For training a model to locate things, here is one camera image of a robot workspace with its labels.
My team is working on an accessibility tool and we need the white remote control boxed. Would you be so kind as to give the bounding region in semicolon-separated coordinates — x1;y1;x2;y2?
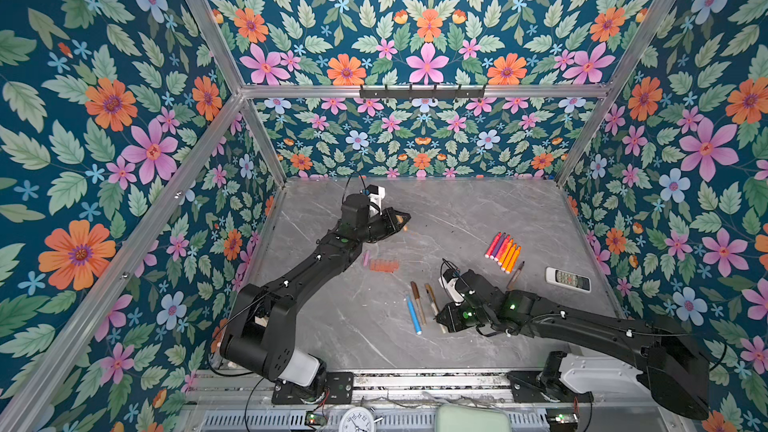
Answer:
545;267;592;293

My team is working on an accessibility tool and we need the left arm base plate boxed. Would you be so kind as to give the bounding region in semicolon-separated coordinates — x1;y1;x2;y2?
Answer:
271;372;355;405

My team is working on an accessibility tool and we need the brown cap beige marker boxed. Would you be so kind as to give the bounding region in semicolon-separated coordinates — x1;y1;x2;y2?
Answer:
410;281;426;327

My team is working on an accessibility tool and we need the dark brown marker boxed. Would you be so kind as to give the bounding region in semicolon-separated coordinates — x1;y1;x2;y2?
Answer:
424;283;440;316

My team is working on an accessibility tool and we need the orange highlighter group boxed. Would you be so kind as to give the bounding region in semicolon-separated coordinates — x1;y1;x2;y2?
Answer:
505;245;521;274

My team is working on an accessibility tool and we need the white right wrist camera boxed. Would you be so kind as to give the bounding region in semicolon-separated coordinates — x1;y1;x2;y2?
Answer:
439;270;464;304

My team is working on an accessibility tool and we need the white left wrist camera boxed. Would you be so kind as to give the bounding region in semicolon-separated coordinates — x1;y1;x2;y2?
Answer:
365;184;386;211

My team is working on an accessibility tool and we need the purple highlighter pen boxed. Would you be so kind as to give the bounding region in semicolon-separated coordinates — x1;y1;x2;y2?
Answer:
491;232;507;259

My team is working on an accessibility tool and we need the pale green box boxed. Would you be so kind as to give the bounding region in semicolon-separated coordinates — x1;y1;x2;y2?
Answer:
434;404;512;432

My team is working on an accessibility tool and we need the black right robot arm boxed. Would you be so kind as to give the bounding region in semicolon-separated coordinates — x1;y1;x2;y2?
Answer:
436;268;710;420

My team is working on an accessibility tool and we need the blue highlighter pen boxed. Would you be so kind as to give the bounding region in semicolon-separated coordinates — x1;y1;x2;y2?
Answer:
406;297;423;335

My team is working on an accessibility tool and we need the black hook rail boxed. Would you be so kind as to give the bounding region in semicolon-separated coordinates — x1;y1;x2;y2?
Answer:
358;84;486;101

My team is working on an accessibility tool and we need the pink red highlighter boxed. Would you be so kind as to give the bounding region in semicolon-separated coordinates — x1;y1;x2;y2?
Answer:
484;232;503;258

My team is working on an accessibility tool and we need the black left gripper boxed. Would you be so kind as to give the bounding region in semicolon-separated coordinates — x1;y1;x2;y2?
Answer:
353;209;412;246

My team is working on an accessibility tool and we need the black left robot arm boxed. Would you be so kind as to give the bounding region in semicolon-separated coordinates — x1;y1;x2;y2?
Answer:
218;192;411;388

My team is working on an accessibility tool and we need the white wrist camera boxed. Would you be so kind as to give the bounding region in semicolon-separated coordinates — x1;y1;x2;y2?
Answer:
365;184;386;211
439;270;464;304

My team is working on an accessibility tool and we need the white alarm clock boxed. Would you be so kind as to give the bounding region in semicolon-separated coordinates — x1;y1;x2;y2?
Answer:
337;407;376;432

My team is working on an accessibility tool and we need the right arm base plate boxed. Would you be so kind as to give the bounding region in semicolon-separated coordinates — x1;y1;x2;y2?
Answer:
506;351;594;403

